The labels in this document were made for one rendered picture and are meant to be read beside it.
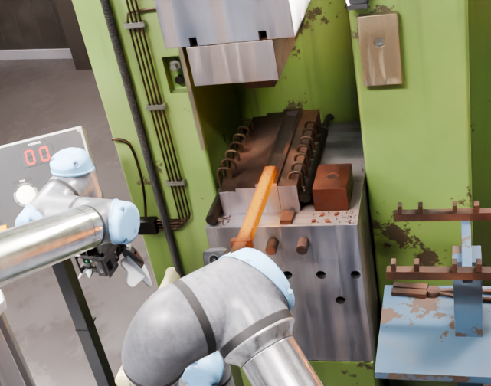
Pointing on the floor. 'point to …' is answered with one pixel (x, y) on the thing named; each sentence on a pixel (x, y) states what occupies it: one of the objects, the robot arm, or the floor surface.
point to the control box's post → (83, 320)
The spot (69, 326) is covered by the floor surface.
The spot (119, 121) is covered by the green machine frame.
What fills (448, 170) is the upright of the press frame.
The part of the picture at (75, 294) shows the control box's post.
